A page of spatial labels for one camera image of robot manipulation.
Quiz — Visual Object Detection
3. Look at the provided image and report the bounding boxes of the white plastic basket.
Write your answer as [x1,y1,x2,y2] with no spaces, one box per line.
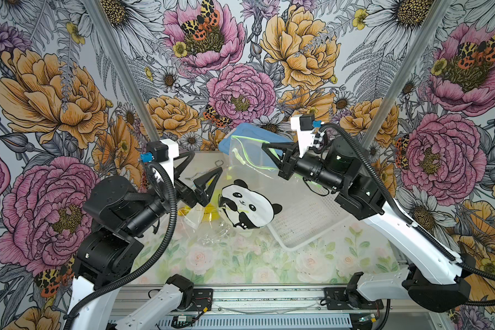
[268,181,352,252]

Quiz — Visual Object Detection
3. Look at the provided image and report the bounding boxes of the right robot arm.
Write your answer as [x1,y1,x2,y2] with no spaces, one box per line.
[261,122,495,313]

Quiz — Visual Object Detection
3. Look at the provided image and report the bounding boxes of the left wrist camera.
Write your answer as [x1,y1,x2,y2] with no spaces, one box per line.
[140,139,180,182]

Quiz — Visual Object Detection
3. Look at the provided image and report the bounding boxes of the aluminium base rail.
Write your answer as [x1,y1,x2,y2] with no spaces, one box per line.
[106,284,442,330]

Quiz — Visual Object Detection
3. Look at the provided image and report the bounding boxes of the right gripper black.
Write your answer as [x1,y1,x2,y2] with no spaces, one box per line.
[261,141,345,191]

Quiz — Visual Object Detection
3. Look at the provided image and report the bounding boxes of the blue lid storage box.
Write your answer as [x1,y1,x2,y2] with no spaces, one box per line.
[218,123,292,155]

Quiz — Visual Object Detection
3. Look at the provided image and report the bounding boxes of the metal wire tongs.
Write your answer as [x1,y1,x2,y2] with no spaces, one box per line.
[185,159,224,180]

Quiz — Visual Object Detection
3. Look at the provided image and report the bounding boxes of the panda zip-top bag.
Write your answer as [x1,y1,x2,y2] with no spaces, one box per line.
[218,136,301,232]

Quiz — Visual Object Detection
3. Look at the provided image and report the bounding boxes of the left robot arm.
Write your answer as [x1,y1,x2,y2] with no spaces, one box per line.
[64,139,223,329]

